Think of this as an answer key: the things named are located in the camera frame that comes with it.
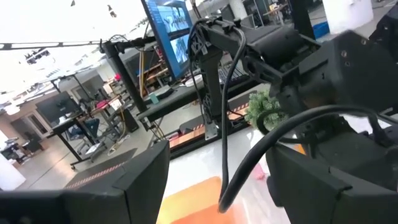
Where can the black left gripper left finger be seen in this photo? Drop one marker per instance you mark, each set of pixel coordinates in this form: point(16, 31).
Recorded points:
point(93, 205)

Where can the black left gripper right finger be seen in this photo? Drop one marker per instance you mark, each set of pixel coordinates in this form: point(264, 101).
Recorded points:
point(311, 199)

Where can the small amber pill bottle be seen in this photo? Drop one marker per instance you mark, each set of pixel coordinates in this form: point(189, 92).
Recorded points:
point(300, 150)

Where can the small white cylinder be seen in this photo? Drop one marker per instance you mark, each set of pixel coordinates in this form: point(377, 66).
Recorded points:
point(259, 172)

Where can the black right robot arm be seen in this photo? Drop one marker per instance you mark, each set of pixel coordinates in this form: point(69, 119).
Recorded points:
point(270, 42)

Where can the blue storage bin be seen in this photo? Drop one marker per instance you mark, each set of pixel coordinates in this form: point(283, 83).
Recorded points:
point(321, 30)

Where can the orange plastic bin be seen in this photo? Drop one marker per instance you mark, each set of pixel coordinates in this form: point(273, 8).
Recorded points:
point(192, 202)

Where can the black mat striped edge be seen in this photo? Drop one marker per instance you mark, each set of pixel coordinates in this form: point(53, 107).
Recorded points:
point(189, 138)
point(102, 168)

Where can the white column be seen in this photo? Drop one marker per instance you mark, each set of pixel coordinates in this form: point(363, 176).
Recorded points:
point(348, 15)

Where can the blue office chair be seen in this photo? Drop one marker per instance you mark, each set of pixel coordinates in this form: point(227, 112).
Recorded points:
point(91, 127)

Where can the black pillar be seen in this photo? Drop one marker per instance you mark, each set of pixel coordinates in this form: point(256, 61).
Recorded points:
point(303, 18)

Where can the black standing desk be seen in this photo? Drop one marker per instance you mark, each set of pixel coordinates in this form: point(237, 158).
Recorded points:
point(66, 127)

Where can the green artificial plant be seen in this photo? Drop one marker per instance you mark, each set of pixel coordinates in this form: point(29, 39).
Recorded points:
point(258, 107)

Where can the black background monitor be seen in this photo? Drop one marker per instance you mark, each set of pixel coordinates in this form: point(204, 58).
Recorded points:
point(57, 107)

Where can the backlit black keyboard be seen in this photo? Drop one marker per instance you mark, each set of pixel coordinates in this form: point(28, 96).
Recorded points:
point(241, 74)

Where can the small teal box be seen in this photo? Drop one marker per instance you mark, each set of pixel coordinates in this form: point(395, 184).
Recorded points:
point(154, 99)

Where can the dark grey side desk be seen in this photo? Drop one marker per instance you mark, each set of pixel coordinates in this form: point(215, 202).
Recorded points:
point(174, 102)

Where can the black monitor pole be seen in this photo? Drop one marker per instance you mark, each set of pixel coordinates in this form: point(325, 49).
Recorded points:
point(124, 77)

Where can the black desktop device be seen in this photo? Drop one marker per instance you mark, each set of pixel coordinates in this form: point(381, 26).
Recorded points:
point(164, 92)

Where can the monitor with blue screen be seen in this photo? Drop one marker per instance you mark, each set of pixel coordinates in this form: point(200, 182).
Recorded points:
point(171, 31)

